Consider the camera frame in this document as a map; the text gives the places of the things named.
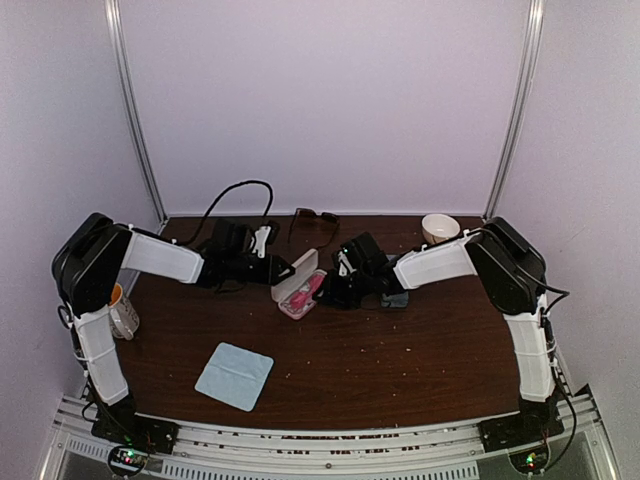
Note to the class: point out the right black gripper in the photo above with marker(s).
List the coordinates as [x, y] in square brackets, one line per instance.
[332, 297]

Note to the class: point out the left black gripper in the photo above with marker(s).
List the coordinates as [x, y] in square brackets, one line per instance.
[272, 273]

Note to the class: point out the pink glasses case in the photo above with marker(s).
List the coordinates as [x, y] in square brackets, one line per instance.
[306, 266]

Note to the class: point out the red framed eyeglasses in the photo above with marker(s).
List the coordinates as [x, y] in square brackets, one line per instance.
[299, 300]

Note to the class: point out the dark sunglasses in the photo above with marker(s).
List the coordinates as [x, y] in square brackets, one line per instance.
[322, 227]

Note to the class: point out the grey-blue glasses case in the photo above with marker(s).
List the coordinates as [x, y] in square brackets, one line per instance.
[394, 301]

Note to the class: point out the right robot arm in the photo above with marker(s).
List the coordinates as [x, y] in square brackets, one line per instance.
[510, 271]

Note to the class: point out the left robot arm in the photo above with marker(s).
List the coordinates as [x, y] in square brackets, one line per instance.
[88, 267]

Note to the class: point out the white ceramic bowl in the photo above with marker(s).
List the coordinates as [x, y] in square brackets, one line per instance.
[437, 228]

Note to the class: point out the left light blue cloth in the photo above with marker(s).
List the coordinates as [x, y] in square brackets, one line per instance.
[234, 376]

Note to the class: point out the patterned mug orange inside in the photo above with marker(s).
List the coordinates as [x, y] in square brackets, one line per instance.
[124, 320]

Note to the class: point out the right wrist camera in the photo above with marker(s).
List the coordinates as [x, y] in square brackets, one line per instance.
[342, 263]

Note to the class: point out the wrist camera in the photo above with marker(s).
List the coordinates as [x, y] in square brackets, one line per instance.
[263, 236]
[342, 263]

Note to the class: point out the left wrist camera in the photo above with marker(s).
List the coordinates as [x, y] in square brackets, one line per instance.
[263, 236]

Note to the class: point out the aluminium front rail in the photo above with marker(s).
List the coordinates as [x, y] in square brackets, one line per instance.
[453, 450]

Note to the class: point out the left aluminium frame post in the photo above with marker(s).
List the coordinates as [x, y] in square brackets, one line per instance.
[117, 38]

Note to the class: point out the aluminium frame post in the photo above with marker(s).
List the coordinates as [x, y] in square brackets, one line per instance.
[117, 38]
[529, 59]

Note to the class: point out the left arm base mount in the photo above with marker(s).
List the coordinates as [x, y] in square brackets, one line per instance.
[132, 450]

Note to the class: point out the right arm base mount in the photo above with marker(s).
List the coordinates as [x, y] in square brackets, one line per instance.
[515, 435]

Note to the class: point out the right aluminium frame post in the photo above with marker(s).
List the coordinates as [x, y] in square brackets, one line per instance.
[529, 59]

